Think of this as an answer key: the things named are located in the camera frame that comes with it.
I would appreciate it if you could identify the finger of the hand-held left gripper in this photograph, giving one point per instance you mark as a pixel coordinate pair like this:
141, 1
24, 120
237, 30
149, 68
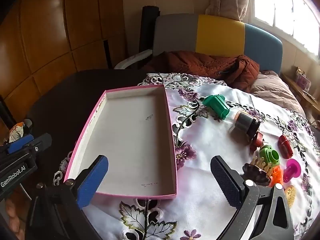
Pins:
21, 145

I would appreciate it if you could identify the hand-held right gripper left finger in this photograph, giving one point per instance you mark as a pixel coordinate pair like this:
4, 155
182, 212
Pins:
92, 182

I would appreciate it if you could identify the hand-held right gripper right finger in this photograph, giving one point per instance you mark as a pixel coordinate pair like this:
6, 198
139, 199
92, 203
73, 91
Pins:
225, 182

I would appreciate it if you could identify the brown wooden massage comb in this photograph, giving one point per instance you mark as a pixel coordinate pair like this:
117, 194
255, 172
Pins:
257, 173

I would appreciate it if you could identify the small red plastic piece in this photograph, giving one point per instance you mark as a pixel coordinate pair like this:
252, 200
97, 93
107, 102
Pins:
256, 142

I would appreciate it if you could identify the green plug-in device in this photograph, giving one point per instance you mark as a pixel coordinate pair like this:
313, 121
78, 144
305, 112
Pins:
268, 155

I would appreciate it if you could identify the orange holed building block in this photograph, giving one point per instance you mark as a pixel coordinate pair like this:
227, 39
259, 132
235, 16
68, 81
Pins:
277, 173

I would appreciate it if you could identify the white tray with pink rim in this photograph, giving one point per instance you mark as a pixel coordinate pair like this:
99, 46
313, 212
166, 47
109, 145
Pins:
130, 135

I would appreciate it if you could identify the clear jar with black lid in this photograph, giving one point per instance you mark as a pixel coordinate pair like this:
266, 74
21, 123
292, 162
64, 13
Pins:
243, 122

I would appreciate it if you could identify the yellow oval wooden piece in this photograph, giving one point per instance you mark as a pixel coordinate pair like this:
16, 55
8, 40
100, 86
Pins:
290, 195

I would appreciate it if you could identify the magenta plastic cup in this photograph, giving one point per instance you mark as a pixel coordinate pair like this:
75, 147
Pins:
291, 170

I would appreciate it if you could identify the red capsule case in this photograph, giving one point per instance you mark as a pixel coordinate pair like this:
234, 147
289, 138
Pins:
285, 146

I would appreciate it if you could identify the teal plastic spool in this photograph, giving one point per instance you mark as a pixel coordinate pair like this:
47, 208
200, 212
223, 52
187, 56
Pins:
217, 106

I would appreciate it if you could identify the pink quilt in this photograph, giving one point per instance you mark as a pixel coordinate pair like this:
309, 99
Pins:
272, 90

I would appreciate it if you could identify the wooden bedside table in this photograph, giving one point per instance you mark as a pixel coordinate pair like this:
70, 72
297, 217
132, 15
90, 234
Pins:
300, 93

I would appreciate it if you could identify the wooden wardrobe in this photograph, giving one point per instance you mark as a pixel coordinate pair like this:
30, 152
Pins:
50, 30

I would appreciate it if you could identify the brown quilted jacket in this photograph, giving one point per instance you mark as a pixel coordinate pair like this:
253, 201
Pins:
200, 65

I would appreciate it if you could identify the purple patterned box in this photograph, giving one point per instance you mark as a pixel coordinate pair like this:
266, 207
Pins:
303, 81

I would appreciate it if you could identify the white chair armrest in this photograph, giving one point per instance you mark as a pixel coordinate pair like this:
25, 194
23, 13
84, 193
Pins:
135, 57

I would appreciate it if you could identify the grey yellow blue headboard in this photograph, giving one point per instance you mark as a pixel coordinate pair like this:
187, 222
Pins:
220, 35

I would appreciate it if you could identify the window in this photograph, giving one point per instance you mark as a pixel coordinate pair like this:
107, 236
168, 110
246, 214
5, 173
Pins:
282, 10

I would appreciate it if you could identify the beige curtain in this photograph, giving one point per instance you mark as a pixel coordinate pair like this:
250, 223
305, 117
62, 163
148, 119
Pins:
227, 0

